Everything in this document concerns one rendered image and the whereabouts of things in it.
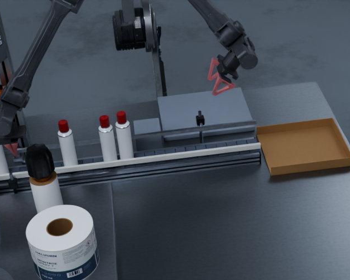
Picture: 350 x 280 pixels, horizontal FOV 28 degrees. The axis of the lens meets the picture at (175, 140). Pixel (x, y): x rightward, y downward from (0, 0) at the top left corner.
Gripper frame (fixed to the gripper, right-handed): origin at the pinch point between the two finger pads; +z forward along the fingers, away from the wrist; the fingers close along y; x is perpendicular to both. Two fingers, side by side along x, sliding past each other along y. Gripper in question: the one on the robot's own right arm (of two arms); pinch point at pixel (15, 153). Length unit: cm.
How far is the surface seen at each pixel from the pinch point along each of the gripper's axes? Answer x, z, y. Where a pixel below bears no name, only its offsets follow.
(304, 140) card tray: 12, 18, 105
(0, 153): 4.1, 2.2, -6.1
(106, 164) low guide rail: 1.9, 10.5, 30.3
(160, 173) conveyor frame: 2, 17, 49
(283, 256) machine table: -46, 19, 84
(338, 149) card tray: 5, 18, 116
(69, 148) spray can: 3.6, 3.1, 18.2
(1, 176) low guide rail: 1.6, 10.5, -7.3
